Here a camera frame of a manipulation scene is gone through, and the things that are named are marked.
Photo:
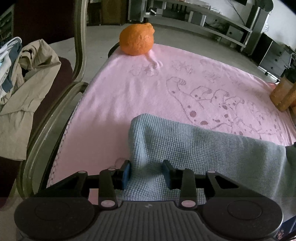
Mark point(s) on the dark red chair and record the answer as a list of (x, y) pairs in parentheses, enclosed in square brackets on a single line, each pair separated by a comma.
[(61, 24)]

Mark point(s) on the pile of folded clothes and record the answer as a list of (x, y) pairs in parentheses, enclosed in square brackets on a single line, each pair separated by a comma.
[(31, 77)]

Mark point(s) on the orange tangerine fruit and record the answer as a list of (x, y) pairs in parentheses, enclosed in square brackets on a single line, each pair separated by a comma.
[(137, 39)]

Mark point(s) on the grey and blue sweater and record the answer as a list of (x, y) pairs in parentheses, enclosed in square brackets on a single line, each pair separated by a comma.
[(261, 166)]

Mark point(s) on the orange juice bottle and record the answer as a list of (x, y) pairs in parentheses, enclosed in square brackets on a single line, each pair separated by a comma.
[(283, 96)]

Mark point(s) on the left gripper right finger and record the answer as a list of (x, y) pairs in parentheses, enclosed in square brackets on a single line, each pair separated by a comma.
[(183, 180)]

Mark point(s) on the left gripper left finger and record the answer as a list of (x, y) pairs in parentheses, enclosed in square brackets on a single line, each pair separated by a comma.
[(110, 180)]

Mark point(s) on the pink printed towel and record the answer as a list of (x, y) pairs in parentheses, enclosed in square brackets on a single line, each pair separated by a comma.
[(172, 84)]

